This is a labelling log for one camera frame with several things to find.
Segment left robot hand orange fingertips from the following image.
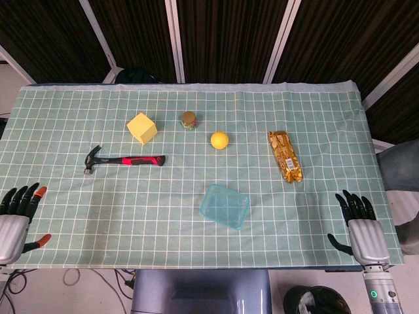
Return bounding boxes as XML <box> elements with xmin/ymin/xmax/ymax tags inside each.
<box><xmin>0</xmin><ymin>182</ymin><xmax>52</xmax><ymax>266</ymax></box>

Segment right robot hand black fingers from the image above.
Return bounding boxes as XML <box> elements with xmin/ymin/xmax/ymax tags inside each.
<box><xmin>327</xmin><ymin>189</ymin><xmax>392</xmax><ymax>266</ymax></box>

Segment clear plastic container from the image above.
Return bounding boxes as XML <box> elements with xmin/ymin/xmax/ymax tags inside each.
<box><xmin>199</xmin><ymin>183</ymin><xmax>251</xmax><ymax>232</ymax></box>

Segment small green-label jar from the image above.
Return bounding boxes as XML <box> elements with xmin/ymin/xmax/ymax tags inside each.
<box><xmin>179</xmin><ymin>111</ymin><xmax>200</xmax><ymax>131</ymax></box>

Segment black trash bin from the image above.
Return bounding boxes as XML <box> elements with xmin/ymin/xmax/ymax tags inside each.
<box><xmin>283</xmin><ymin>285</ymin><xmax>350</xmax><ymax>314</ymax></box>

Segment gold foil snack package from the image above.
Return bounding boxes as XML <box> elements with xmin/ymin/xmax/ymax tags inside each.
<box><xmin>268</xmin><ymin>130</ymin><xmax>304</xmax><ymax>184</ymax></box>

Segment black and red claw hammer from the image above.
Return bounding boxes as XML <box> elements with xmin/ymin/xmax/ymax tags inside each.
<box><xmin>83</xmin><ymin>145</ymin><xmax>167</xmax><ymax>176</ymax></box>

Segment green checked tablecloth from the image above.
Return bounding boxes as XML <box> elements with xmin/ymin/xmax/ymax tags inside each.
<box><xmin>0</xmin><ymin>81</ymin><xmax>407</xmax><ymax>271</ymax></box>

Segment yellow foam cube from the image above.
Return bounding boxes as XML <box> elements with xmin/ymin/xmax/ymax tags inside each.
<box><xmin>126</xmin><ymin>112</ymin><xmax>158</xmax><ymax>145</ymax></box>

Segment blue-grey robot torso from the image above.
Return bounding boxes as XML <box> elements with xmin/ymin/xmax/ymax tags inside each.
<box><xmin>130</xmin><ymin>268</ymin><xmax>272</xmax><ymax>314</ymax></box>

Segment yellow ball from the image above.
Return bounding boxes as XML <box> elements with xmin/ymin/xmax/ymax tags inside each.
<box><xmin>210</xmin><ymin>131</ymin><xmax>232</xmax><ymax>151</ymax></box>

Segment black rounded object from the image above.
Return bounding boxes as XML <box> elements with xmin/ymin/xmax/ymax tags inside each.
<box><xmin>115</xmin><ymin>67</ymin><xmax>158</xmax><ymax>84</ymax></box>

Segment black floor cable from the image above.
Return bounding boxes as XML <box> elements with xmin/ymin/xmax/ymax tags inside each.
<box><xmin>5</xmin><ymin>270</ymin><xmax>31</xmax><ymax>300</ymax></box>

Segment grey looped floor cable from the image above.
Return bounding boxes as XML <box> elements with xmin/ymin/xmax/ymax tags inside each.
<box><xmin>63</xmin><ymin>268</ymin><xmax>82</xmax><ymax>285</ymax></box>

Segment white partition frame post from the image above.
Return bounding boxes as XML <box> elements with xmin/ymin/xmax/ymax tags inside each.
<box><xmin>164</xmin><ymin>0</ymin><xmax>186</xmax><ymax>83</ymax></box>
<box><xmin>361</xmin><ymin>44</ymin><xmax>419</xmax><ymax>111</ymax></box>
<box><xmin>78</xmin><ymin>0</ymin><xmax>119</xmax><ymax>82</ymax></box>
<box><xmin>0</xmin><ymin>44</ymin><xmax>37</xmax><ymax>85</ymax></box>
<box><xmin>263</xmin><ymin>0</ymin><xmax>302</xmax><ymax>83</ymax></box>

